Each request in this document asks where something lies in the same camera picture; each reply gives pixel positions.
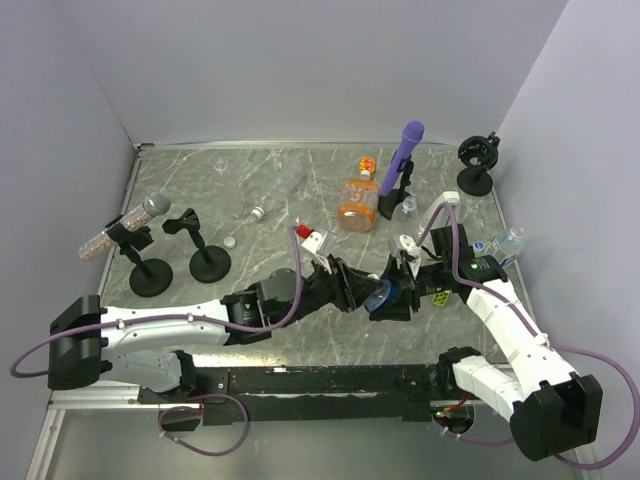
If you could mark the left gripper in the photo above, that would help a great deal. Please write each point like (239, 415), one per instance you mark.
(350, 288)

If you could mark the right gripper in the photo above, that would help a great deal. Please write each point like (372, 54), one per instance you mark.
(404, 280)

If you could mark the blue label water bottle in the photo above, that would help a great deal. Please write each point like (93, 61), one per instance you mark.
(381, 297)

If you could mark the clear bottle white cap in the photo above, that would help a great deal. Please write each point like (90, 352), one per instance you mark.
(257, 212)
(220, 166)

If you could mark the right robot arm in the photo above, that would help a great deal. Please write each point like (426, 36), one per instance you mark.
(550, 408)

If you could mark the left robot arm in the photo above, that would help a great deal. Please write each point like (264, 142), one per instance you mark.
(93, 342)

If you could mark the clear open bottle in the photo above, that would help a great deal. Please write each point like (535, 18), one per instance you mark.
(405, 219)

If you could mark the orange drink bottle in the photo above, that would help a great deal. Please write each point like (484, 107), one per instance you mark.
(358, 204)

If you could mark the small clear labelled bottle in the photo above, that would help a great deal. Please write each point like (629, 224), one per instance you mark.
(508, 245)

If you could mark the green toy block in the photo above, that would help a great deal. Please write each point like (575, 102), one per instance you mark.
(440, 299)

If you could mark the purple microphone stand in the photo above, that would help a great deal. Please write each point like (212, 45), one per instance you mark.
(387, 203)

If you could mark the small white cap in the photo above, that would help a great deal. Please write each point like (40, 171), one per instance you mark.
(230, 242)

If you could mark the empty black stand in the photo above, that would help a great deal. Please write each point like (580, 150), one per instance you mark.
(209, 264)

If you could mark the purple microphone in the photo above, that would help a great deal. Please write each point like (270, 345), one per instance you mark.
(411, 137)

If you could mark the black round clamp stand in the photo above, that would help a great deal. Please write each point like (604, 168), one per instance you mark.
(479, 154)

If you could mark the black microphone stand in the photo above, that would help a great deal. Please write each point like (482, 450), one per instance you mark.
(149, 278)

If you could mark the silver glitter microphone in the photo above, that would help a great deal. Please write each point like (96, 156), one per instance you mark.
(154, 205)

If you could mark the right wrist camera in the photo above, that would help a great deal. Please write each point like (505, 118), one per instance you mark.
(399, 244)

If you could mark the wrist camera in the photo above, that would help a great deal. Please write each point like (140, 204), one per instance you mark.
(399, 244)
(319, 241)

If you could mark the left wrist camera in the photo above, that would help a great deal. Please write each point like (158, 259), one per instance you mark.
(319, 241)

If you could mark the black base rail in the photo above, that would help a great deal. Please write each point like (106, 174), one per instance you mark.
(409, 392)

